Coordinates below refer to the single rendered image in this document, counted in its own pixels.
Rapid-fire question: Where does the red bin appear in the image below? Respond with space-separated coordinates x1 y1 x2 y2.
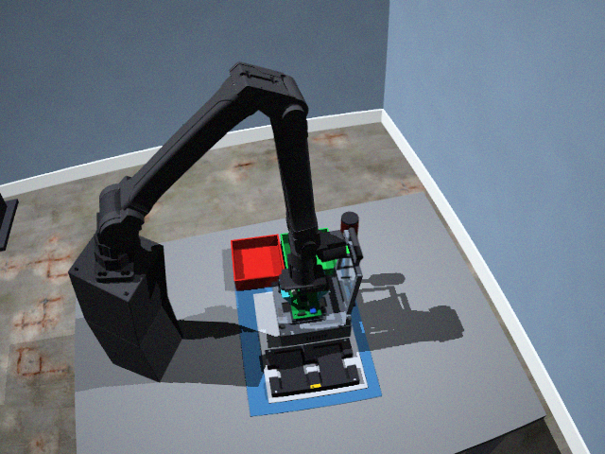
231 235 285 291

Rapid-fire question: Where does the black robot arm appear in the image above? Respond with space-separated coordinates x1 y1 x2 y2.
94 61 347 283

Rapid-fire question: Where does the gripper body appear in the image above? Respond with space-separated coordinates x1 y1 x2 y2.
279 263 329 294

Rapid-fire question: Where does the green bin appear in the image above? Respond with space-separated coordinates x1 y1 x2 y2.
280 228 337 275

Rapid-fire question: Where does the green circuit board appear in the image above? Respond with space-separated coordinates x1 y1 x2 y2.
290 289 321 320

